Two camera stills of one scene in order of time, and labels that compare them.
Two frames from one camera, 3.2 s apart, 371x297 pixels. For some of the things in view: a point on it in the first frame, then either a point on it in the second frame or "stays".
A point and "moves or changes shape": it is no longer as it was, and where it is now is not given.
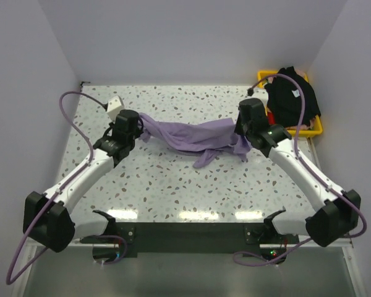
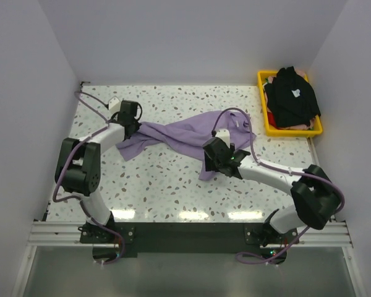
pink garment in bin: [303, 127] stays
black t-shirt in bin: [284, 99] stays
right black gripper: [238, 129] -> [209, 164]
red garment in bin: [271, 118] stays
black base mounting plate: [191, 239] stays
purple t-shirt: [209, 137] moves or changes shape
